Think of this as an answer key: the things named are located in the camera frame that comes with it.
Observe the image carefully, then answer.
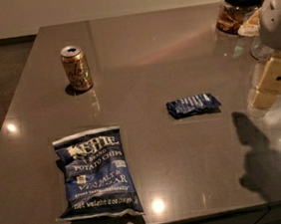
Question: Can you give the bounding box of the clear wrapped snack packet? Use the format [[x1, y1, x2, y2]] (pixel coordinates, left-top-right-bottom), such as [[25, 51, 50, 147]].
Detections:
[[238, 9, 261, 37]]

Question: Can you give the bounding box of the gold soda can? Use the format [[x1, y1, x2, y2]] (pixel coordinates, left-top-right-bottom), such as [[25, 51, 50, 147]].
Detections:
[[60, 45, 94, 92]]

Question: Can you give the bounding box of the clear drinking glass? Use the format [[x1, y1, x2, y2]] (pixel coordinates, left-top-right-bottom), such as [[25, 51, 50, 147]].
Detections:
[[250, 36, 273, 60]]

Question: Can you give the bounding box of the blue Kettle chip bag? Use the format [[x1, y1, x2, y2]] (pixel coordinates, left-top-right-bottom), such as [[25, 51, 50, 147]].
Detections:
[[53, 126, 143, 221]]

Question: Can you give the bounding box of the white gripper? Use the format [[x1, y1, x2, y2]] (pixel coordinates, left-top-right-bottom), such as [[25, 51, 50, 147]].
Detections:
[[248, 0, 281, 111]]

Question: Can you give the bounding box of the glass jar with black lid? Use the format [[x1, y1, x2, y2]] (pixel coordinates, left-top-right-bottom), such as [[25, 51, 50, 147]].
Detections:
[[216, 0, 263, 35]]

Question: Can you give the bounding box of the small blue snack packet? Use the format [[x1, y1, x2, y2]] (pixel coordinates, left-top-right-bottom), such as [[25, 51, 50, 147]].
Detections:
[[165, 93, 221, 119]]

